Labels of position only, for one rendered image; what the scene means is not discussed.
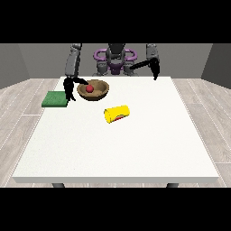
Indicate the brown wooden bowl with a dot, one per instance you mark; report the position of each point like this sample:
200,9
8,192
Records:
93,90

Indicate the dark table leg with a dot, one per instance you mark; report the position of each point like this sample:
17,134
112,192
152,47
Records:
58,185
172,185

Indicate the grey robot trunk purple rings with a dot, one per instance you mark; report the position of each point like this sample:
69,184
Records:
115,60

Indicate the small red ball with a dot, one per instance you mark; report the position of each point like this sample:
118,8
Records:
89,88

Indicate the green square pad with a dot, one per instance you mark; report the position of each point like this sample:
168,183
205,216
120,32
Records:
54,99

